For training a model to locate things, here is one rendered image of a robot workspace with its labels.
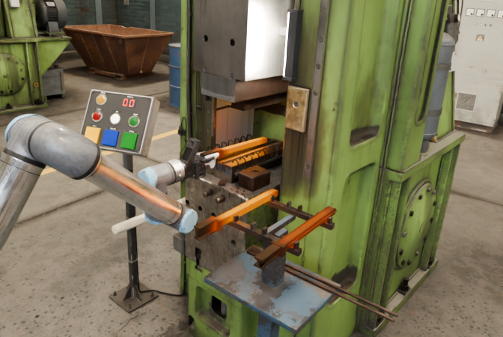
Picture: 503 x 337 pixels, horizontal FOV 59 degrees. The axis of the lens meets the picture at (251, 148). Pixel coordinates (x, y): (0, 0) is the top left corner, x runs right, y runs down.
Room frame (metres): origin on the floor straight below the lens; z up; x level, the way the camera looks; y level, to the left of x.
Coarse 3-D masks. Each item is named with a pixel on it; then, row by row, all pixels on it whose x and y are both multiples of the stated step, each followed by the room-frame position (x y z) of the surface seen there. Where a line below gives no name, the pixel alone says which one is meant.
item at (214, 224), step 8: (264, 192) 1.49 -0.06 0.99; (272, 192) 1.50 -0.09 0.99; (256, 200) 1.43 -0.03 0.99; (264, 200) 1.45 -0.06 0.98; (240, 208) 1.36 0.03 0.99; (248, 208) 1.37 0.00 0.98; (216, 216) 1.29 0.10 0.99; (224, 216) 1.29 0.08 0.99; (232, 216) 1.31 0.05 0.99; (200, 224) 1.22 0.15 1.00; (208, 224) 1.22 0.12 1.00; (216, 224) 1.25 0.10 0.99; (224, 224) 1.28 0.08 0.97; (200, 232) 1.20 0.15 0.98; (208, 232) 1.23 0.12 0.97
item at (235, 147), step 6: (258, 138) 1.99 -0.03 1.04; (264, 138) 1.99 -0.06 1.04; (240, 144) 1.88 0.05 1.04; (246, 144) 1.88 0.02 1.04; (252, 144) 1.92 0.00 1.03; (258, 144) 1.95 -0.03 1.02; (210, 150) 1.75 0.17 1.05; (216, 150) 1.76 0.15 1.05; (222, 150) 1.76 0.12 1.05; (228, 150) 1.80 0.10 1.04; (234, 150) 1.83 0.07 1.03; (204, 156) 1.69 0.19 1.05; (222, 156) 1.76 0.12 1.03
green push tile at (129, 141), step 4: (124, 132) 1.96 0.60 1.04; (124, 136) 1.95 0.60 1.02; (128, 136) 1.95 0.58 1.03; (132, 136) 1.94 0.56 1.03; (136, 136) 1.94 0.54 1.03; (124, 140) 1.94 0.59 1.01; (128, 140) 1.94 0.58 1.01; (132, 140) 1.93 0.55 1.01; (136, 140) 1.93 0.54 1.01; (124, 144) 1.93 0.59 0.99; (128, 144) 1.93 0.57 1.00; (132, 144) 1.92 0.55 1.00; (128, 148) 1.92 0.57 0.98; (132, 148) 1.91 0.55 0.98
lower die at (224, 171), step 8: (272, 144) 2.03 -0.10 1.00; (280, 144) 2.06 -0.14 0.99; (272, 152) 1.94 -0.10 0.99; (280, 152) 1.98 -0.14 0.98; (216, 160) 1.79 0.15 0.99; (232, 160) 1.80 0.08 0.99; (240, 160) 1.81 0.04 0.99; (248, 160) 1.81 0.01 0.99; (256, 160) 1.85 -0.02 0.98; (208, 168) 1.82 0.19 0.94; (216, 168) 1.79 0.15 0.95; (224, 168) 1.76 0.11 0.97; (232, 168) 1.73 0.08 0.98; (240, 168) 1.77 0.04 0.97; (216, 176) 1.79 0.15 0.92; (224, 176) 1.76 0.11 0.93; (232, 176) 1.73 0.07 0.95
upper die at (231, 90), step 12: (204, 72) 1.85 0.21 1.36; (204, 84) 1.84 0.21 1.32; (216, 84) 1.80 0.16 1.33; (228, 84) 1.75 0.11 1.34; (240, 84) 1.75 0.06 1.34; (252, 84) 1.81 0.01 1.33; (264, 84) 1.87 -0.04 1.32; (276, 84) 1.93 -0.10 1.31; (216, 96) 1.79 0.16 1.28; (228, 96) 1.75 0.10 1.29; (240, 96) 1.75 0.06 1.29; (252, 96) 1.81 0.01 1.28; (264, 96) 1.87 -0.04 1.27
